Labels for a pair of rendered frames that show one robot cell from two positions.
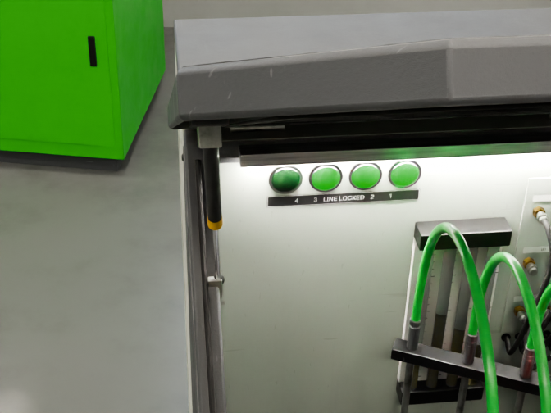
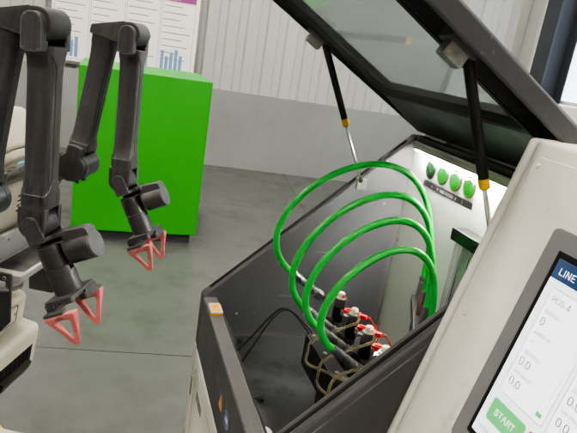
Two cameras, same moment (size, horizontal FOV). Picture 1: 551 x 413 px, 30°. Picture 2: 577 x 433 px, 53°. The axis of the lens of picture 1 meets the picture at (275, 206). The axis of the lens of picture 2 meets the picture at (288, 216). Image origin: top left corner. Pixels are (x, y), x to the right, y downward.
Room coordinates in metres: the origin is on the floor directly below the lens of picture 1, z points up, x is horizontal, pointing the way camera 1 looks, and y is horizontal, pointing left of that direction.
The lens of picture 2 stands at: (0.66, -1.43, 1.62)
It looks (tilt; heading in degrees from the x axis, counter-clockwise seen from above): 16 degrees down; 79
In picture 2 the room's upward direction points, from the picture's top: 9 degrees clockwise
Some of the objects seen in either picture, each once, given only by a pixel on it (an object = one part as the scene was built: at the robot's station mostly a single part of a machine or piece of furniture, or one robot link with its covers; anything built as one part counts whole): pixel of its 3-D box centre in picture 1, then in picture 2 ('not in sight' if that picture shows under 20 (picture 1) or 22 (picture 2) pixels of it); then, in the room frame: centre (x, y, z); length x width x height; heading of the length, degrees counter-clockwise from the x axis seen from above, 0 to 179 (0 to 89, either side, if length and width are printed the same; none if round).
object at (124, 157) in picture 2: not in sight; (128, 111); (0.49, 0.15, 1.40); 0.11 x 0.06 x 0.43; 75
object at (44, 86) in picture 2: not in sight; (43, 129); (0.38, -0.26, 1.40); 0.11 x 0.06 x 0.43; 75
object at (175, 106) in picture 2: not in sight; (138, 149); (0.25, 3.40, 0.65); 0.95 x 0.86 x 1.30; 8
